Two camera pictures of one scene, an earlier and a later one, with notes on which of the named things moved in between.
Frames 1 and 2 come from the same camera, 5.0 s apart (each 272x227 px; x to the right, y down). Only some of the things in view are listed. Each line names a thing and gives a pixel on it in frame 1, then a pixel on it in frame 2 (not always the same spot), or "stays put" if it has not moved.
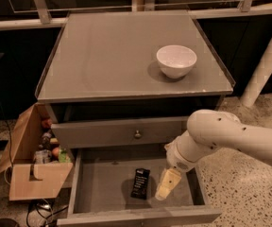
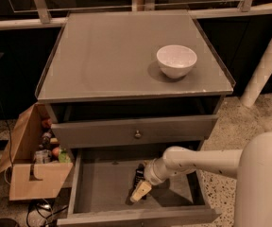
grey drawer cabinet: x=129 y=79 stays put
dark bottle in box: x=46 y=141 stays put
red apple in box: x=55 y=151 stays put
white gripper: x=178 y=159 → x=152 y=173
